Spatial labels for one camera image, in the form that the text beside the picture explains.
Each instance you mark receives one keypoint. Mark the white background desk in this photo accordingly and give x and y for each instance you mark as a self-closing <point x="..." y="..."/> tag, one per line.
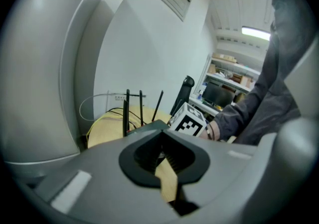
<point x="202" y="106"/>

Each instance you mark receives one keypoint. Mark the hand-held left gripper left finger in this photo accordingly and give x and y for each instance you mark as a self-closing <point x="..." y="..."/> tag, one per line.
<point x="149" y="155"/>

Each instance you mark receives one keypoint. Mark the small cardboard box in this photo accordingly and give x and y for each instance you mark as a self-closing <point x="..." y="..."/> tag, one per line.
<point x="245" y="81"/>

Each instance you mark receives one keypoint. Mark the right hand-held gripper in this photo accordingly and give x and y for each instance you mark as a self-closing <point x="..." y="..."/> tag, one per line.
<point x="187" y="121"/>

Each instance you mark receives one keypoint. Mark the black office chair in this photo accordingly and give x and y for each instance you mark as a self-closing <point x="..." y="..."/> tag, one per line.
<point x="185" y="91"/>

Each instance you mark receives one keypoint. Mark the flat cardboard box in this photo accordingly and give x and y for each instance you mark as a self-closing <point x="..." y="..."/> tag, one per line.
<point x="224" y="57"/>

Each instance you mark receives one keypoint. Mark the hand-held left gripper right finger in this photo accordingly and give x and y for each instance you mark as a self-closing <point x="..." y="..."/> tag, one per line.
<point x="178" y="162"/>

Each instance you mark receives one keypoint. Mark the person's dark grey jacket torso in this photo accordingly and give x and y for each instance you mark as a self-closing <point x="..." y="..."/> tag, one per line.
<point x="281" y="68"/>

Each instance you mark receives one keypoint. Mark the rectangular ceiling light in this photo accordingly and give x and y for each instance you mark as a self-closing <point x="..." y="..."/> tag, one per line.
<point x="255" y="33"/>

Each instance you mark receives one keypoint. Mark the person's right forearm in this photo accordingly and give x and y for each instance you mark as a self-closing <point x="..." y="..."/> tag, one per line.
<point x="236" y="116"/>

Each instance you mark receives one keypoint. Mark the white metal storage shelf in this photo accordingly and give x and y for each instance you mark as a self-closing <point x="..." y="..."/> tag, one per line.
<point x="234" y="68"/>

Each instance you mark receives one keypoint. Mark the white wall socket strip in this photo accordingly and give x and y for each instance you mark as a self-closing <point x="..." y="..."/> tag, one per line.
<point x="119" y="97"/>

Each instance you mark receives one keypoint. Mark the black router with antennas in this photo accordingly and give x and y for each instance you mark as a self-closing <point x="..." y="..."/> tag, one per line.
<point x="154" y="126"/>

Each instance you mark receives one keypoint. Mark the black computer monitor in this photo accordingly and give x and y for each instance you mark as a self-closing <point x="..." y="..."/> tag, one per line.
<point x="218" y="93"/>

